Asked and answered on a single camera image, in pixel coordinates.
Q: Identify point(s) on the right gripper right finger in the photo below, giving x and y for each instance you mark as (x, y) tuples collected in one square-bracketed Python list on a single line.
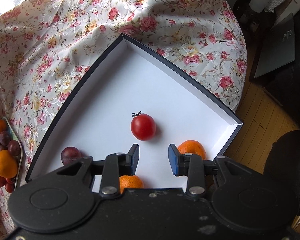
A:
[(189, 165)]

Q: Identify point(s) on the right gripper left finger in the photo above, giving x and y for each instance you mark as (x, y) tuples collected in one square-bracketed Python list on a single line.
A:
[(116, 165)]

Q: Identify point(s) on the purple plum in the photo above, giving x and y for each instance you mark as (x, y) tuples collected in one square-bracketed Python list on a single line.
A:
[(14, 148), (69, 155), (5, 138)]

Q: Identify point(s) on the orange mandarin right in box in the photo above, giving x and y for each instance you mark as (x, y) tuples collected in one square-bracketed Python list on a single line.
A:
[(192, 146)]

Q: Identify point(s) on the orange mandarin in box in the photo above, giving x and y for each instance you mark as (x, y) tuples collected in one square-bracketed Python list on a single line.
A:
[(131, 182), (192, 146)]

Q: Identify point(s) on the orange mandarin left in box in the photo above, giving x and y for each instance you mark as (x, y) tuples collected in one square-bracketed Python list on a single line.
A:
[(131, 182)]

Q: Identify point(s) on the red tomato in box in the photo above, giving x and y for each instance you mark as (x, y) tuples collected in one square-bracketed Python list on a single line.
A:
[(143, 126)]

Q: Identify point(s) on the white box with dark rim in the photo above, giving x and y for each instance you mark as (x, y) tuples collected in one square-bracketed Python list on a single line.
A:
[(127, 78)]

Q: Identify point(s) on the black chair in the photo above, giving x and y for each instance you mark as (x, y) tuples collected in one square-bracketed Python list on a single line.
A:
[(283, 166)]

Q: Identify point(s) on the green fruit plate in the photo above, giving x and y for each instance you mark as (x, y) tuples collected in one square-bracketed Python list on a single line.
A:
[(18, 158)]

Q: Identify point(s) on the red cherry tomato on plate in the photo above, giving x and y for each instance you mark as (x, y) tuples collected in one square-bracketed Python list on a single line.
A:
[(9, 187)]

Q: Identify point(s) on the large orange with stem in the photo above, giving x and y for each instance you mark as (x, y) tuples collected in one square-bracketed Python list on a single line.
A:
[(8, 165)]

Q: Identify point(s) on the small orange kumquat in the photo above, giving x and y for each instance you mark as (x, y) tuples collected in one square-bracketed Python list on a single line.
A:
[(3, 125)]

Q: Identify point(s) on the floral tablecloth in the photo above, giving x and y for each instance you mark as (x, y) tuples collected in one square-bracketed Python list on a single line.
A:
[(47, 46)]

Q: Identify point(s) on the dark cabinet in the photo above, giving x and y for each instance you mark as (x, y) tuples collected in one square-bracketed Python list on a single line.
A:
[(280, 49)]

